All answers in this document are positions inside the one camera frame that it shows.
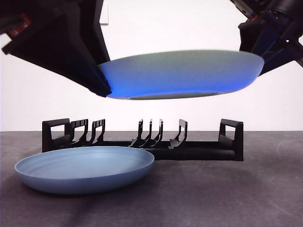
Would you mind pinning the blue round plate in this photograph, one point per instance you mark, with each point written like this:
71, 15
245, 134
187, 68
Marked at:
82, 172

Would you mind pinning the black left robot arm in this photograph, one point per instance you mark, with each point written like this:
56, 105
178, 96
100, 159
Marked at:
35, 7

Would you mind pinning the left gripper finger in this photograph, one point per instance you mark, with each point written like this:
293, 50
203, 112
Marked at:
59, 54
90, 23

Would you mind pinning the white wall socket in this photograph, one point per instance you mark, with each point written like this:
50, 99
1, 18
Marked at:
104, 19

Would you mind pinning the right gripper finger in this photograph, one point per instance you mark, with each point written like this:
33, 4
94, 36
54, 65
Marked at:
281, 52
251, 35

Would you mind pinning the green round plate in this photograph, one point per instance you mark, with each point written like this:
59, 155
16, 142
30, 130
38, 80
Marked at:
177, 73

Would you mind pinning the black plastic plate rack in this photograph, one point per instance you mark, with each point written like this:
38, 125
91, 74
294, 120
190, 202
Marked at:
201, 153

